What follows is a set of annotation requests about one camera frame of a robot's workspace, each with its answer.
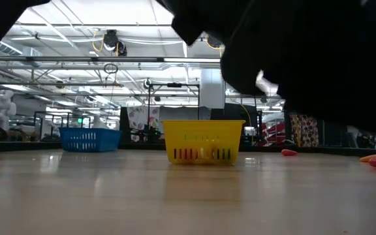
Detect blue plastic basket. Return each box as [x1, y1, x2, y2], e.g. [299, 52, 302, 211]
[58, 127, 123, 153]

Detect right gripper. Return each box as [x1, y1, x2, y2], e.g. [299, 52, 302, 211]
[164, 0, 306, 112]

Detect black rectangular stand frame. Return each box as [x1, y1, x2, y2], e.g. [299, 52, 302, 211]
[146, 82, 201, 144]

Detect black ceiling cable reel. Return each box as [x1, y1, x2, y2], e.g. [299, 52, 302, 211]
[206, 35, 224, 50]
[102, 29, 120, 52]

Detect brown patterned curtain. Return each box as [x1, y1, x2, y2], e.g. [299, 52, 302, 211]
[289, 114, 319, 148]

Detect grey curtain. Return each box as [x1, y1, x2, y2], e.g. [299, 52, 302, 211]
[158, 106, 212, 121]

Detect floral curtain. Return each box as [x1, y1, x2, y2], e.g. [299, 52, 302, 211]
[126, 106, 161, 143]

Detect white statue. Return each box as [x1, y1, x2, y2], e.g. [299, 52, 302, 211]
[0, 89, 18, 131]

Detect black curtain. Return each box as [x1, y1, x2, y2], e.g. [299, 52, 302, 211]
[210, 103, 258, 138]

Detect yellow plastic basket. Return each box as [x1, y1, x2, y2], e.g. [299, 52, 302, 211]
[160, 119, 246, 166]

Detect red rack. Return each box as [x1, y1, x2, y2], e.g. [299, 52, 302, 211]
[261, 122, 287, 147]

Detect white pillar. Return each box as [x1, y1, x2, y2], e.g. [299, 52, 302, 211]
[199, 68, 227, 110]

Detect person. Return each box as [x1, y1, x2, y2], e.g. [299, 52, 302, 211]
[356, 133, 376, 150]

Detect black aluminium table frame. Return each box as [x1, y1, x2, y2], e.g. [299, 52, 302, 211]
[0, 139, 376, 157]

